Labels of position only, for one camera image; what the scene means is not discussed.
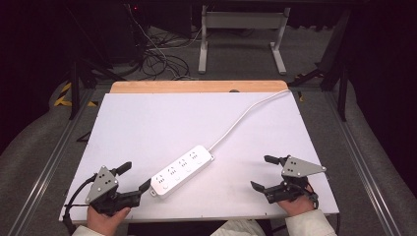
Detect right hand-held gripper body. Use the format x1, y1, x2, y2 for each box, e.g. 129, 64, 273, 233
263, 155, 328, 205

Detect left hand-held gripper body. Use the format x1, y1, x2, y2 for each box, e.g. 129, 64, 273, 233
85, 165, 143, 217

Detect white power strip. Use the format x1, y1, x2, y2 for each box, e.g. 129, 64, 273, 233
149, 145, 215, 200

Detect person's right hand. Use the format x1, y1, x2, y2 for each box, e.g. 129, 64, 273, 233
276, 185, 318, 217

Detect person's left hand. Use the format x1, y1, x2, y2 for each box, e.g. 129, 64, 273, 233
86, 206, 132, 236

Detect person's lap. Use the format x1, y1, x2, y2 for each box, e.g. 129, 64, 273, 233
209, 218, 268, 236

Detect black metal stand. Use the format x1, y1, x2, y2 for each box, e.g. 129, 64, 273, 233
287, 8, 352, 123
67, 6, 127, 121

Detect yellow black floor tape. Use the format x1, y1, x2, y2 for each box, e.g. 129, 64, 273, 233
53, 82, 99, 108

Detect light wooden table board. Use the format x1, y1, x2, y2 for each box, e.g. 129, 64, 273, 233
109, 80, 290, 94

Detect dark computer case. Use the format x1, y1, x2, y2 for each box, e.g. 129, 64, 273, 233
101, 3, 150, 67

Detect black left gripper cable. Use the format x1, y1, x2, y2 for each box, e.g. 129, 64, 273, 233
62, 173, 98, 234

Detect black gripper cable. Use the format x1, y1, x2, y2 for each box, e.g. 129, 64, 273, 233
305, 182, 321, 210
62, 173, 98, 234

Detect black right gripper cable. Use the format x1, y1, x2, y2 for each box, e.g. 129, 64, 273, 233
305, 182, 321, 210

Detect white power strip cable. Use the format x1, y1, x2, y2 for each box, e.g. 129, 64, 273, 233
208, 88, 293, 152

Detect grey metal floor rail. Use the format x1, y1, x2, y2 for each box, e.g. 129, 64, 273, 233
7, 88, 96, 236
323, 89, 402, 236

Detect tangle of black floor cables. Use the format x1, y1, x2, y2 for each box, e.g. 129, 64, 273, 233
139, 26, 192, 82

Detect white floor cable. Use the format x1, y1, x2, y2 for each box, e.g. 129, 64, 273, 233
126, 3, 205, 82

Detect white metal table frame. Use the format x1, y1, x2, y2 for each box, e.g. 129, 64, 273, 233
197, 4, 292, 76

